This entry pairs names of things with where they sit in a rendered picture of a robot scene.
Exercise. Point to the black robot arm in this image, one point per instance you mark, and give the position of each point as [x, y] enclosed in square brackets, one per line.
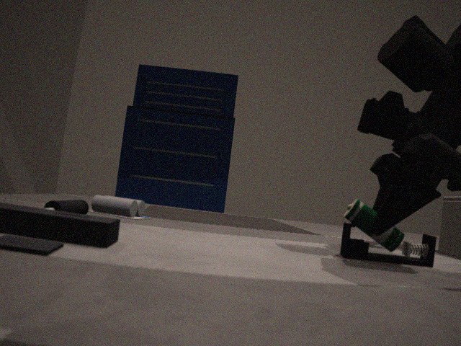
[416, 56]

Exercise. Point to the green and white battery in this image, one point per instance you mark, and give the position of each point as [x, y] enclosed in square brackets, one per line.
[363, 217]

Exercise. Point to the black battery holder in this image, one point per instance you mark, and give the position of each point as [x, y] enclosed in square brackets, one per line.
[357, 249]

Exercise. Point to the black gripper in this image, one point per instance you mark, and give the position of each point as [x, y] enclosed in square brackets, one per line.
[409, 183]

